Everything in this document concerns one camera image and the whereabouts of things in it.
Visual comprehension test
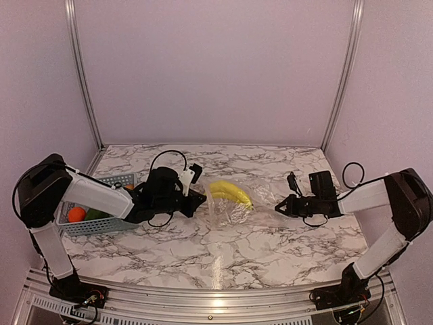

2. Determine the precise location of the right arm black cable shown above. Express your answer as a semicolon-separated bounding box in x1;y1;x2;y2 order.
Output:
302;162;366;227

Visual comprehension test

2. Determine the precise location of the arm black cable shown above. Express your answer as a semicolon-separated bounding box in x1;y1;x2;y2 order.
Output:
302;162;366;227
147;150;189;228

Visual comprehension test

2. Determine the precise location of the fake orange fruit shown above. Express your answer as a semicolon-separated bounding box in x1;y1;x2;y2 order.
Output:
68;207;87;223

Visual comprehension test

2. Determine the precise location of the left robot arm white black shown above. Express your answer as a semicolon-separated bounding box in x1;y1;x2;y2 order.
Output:
12;154;206;301

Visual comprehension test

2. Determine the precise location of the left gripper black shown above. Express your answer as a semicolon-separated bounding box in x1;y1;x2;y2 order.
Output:
154;190;206;218

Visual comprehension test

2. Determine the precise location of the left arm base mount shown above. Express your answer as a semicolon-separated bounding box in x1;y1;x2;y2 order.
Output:
47;268;108;308

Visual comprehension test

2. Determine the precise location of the clear zip top bag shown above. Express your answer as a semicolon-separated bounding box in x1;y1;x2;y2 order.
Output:
200;177;285;229

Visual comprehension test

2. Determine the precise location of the yellow fake banana bunch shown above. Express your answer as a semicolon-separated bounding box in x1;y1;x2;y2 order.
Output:
204;180;254;210

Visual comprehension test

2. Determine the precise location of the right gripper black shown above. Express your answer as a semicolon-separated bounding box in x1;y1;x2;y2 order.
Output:
275;194;322;218

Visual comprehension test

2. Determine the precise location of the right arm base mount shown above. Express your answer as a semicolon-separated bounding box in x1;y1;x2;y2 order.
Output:
309;267;371;310

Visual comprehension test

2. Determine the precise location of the left aluminium frame post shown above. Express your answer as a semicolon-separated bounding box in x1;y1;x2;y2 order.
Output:
64;0;104;150

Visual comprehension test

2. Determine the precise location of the aluminium frame post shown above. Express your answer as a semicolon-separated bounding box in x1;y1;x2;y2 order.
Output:
64;0;104;150
321;0;365;153

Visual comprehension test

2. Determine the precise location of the right aluminium frame post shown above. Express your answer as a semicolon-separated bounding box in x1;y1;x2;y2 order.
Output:
321;0;365;153

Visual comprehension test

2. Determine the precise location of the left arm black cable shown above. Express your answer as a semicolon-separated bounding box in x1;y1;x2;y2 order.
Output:
147;150;189;228

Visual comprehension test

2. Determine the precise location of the front aluminium rail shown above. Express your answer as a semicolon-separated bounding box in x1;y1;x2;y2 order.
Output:
12;269;406;324

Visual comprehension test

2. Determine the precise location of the light blue plastic basket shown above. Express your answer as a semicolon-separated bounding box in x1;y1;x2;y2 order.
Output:
55;173;139;236

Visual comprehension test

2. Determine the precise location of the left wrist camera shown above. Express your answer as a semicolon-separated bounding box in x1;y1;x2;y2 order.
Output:
179;164;203;196

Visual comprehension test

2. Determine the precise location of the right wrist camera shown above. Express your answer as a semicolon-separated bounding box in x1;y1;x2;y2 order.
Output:
287;172;303;197

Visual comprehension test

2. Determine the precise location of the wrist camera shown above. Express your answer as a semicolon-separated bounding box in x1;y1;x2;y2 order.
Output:
287;172;303;197
179;164;203;196

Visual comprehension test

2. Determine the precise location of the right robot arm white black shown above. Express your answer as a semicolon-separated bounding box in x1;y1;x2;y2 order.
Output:
275;168;432;303

